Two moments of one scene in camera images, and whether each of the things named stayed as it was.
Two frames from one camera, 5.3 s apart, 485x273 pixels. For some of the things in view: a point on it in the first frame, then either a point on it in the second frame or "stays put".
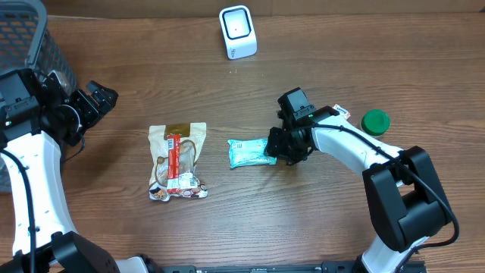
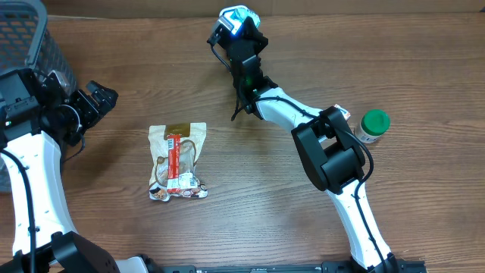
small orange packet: (342, 112) stays put
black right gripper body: (276, 142) to (245, 43)
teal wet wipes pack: (248, 152) to (236, 15)
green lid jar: (375, 122) stays put
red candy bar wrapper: (173, 163) stays put
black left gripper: (92, 102) stays put
